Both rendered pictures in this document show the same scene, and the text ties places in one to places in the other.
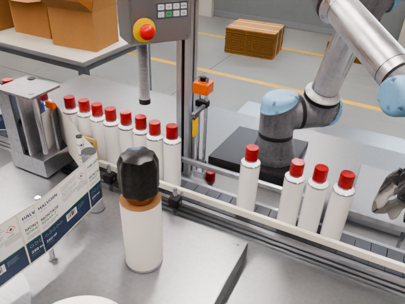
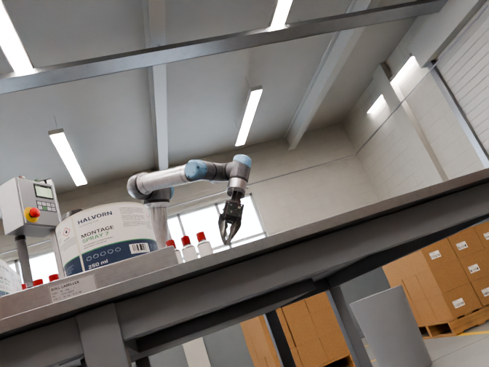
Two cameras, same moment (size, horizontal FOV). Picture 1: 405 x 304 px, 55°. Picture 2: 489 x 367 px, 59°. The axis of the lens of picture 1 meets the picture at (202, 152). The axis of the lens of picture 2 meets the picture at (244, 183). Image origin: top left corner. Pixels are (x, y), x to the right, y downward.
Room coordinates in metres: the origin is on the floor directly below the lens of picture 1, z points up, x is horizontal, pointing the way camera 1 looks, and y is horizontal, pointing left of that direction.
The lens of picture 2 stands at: (-0.57, 0.55, 0.69)
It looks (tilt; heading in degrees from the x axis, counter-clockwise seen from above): 18 degrees up; 318
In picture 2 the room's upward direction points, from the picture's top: 21 degrees counter-clockwise
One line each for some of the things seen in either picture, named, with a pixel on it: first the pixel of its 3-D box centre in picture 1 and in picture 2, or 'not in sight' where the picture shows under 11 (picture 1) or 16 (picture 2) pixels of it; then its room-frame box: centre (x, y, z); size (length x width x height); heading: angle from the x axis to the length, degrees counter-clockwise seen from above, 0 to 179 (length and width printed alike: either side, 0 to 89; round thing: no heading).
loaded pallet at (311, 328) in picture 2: not in sight; (291, 339); (3.47, -2.97, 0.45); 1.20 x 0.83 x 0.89; 155
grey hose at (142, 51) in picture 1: (143, 70); (25, 263); (1.08, 0.18, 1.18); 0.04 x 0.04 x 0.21
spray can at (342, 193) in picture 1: (338, 207); (208, 258); (0.73, -0.34, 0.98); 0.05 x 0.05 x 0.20
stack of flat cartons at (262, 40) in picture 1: (254, 38); not in sight; (5.03, -0.61, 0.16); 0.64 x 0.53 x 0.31; 68
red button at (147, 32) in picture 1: (146, 31); (34, 212); (0.96, 0.15, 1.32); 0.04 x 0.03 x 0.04; 120
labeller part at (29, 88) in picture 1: (28, 87); not in sight; (1.01, 0.50, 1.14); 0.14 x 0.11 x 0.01; 65
